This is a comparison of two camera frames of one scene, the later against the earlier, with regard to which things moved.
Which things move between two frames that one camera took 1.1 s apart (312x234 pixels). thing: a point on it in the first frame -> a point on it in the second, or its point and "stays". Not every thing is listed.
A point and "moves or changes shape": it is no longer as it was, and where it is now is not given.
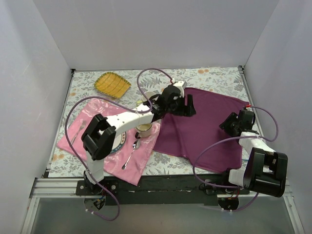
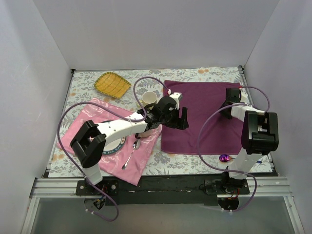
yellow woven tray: [112, 84] stays
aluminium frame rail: [45, 187] stays
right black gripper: [230, 121] -> [225, 111]
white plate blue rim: [119, 141] stays
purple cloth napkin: [186, 136] moves or changes shape
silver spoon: [135, 146] stays
